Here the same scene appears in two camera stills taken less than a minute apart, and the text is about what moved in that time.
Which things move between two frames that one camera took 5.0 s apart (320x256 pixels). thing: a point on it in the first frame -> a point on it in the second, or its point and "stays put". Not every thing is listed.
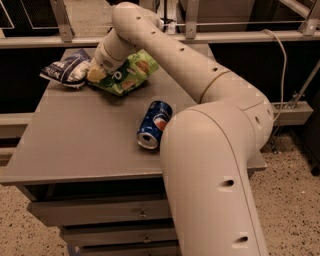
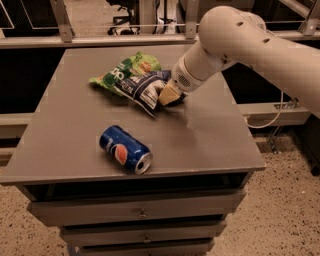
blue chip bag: x=70 y=71 -> x=146 y=88
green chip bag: x=131 y=76 stays put
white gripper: x=104 y=62 -> x=181 y=78
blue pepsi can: x=151 y=129 -> x=125 y=149
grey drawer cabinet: x=78 y=164 stays put
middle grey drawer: x=111 y=235 stays put
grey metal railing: x=306 y=29 stays put
